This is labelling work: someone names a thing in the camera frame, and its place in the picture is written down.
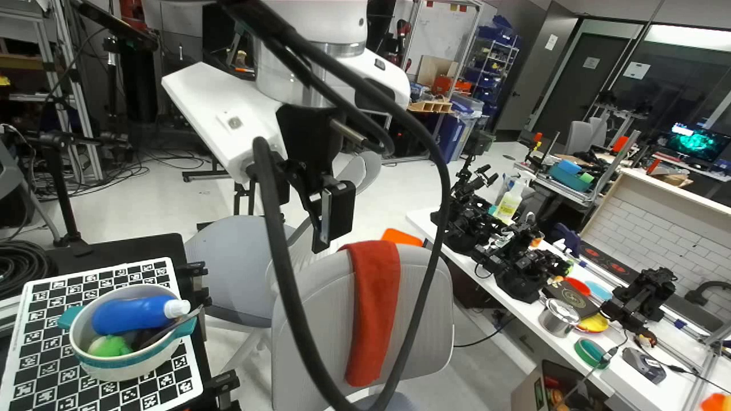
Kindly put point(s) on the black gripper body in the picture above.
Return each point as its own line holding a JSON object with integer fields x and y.
{"x": 311, "y": 143}

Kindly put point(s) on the black tripod stand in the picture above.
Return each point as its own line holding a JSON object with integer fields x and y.
{"x": 49, "y": 148}

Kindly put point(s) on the blue white bottle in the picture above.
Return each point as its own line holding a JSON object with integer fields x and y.
{"x": 146, "y": 313}

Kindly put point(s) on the black clamp tool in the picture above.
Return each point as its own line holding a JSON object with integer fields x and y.
{"x": 644, "y": 297}

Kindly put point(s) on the checkerboard calibration board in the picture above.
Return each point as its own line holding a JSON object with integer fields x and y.
{"x": 44, "y": 366}

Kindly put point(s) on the orange towel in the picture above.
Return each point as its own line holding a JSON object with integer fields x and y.
{"x": 375, "y": 302}

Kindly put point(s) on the white brick pattern box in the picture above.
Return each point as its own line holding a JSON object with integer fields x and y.
{"x": 648, "y": 223}

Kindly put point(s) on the small metal cup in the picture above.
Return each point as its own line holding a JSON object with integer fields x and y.
{"x": 559, "y": 318}

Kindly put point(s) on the green ball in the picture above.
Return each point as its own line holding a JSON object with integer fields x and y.
{"x": 109, "y": 345}

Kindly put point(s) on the far grey office chair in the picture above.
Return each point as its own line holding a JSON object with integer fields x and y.
{"x": 239, "y": 260}

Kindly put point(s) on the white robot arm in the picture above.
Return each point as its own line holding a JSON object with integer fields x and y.
{"x": 314, "y": 81}

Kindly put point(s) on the white teal bowl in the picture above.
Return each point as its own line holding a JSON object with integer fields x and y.
{"x": 147, "y": 348}

